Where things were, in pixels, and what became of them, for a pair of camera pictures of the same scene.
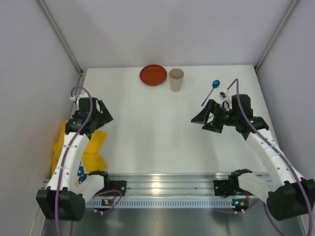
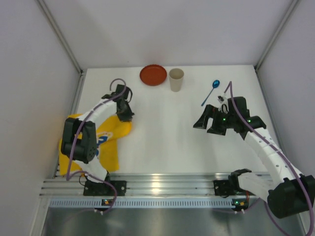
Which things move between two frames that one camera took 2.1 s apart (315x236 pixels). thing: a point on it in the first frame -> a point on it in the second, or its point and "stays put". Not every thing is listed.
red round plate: (153, 74) stays put
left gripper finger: (96, 119) -> (122, 115)
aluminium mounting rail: (172, 185) stays put
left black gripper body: (99, 117) -> (125, 113)
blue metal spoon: (215, 84) stays put
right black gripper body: (217, 117) stays put
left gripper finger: (97, 118) -> (127, 112)
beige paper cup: (175, 77) stays put
